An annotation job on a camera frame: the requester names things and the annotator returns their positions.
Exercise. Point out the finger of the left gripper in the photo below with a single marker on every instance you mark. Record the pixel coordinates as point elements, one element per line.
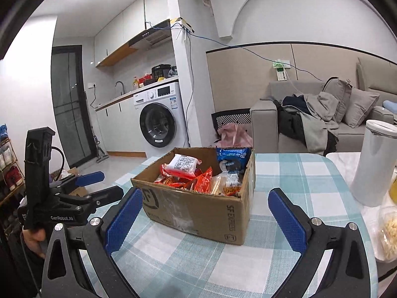
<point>89,203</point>
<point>89,179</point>

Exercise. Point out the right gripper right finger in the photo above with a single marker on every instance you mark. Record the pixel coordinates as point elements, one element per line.
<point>347,271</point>

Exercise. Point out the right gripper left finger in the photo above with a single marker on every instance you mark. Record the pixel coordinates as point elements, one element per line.
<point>64,274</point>

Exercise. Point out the white red snack pack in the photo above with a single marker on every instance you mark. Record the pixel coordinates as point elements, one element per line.
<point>182,166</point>

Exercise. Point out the blue oreo snack pack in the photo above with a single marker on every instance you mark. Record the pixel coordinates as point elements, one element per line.
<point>233,160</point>

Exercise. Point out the left hand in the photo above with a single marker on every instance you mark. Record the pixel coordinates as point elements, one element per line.
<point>33,240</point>

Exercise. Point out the small cardboard box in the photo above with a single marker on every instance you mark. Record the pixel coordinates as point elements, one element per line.
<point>67,184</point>

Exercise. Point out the red oreo snack pack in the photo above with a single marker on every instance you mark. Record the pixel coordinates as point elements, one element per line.
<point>172,177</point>

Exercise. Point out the yellow plastic bag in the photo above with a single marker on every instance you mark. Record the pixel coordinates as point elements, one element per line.
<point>393,191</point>

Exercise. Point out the red snack bag in box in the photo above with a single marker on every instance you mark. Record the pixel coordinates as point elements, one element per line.
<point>202,183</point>

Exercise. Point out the white cylindrical bin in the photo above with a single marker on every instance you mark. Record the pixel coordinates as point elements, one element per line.
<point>376,163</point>

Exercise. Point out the white washing machine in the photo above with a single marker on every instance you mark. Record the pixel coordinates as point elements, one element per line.
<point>161,119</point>

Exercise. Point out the brown SF cardboard box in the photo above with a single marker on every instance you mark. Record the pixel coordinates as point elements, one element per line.
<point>219,218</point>

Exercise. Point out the orange noodle snack bag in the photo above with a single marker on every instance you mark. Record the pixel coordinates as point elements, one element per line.
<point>225,184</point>

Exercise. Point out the black rice cooker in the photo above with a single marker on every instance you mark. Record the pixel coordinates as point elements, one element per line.
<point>161,70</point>

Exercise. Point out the pink cloth pile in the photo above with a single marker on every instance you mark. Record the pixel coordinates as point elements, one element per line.
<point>234,135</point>

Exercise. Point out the grey jacket on sofa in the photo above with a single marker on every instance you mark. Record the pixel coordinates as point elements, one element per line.
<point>309,119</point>

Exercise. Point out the range hood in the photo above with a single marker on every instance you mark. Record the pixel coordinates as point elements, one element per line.
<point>151,37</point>

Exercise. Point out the grey cushion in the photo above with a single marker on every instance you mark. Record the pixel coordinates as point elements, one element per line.
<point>361,104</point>

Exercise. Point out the light blue pillow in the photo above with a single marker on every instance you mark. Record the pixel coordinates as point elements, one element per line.
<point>391,106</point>

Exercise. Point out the black patterned basket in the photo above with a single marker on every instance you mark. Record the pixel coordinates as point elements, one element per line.
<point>238,116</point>

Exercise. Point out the white power strip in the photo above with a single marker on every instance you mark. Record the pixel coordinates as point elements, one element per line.
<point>281,67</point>

